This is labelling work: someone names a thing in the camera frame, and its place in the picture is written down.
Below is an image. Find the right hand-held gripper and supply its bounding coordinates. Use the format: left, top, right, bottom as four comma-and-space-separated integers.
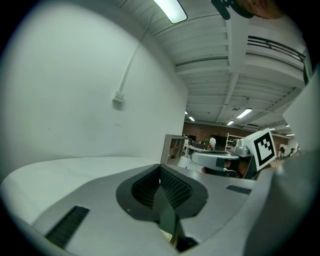
190, 127, 277, 181

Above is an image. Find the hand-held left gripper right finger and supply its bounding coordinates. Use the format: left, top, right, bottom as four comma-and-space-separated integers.
159, 163, 257, 256

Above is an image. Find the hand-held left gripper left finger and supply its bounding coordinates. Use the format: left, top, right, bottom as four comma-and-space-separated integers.
31, 163, 176, 256

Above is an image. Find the white metal rack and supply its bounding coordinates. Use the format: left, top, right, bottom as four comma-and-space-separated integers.
225, 132, 242, 152

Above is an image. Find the grey open shelf unit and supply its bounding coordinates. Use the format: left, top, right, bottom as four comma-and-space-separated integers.
160, 133, 186, 165

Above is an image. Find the hanging ceiling strip light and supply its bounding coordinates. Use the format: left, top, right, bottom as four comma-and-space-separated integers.
235, 106, 253, 120

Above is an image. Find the long ceiling light panel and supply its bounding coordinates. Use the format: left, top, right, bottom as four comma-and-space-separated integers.
152, 0, 188, 25

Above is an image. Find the person's head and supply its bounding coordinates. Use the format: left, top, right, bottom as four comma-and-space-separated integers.
236, 0, 285, 20

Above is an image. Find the white wall cable conduit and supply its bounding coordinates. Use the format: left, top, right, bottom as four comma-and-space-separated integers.
111, 23, 152, 111

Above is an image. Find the black ceiling rail rack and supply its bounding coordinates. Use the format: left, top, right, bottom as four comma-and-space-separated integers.
246, 35, 306, 64

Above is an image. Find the black head-worn camera mount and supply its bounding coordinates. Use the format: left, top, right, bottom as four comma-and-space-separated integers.
210, 0, 254, 21

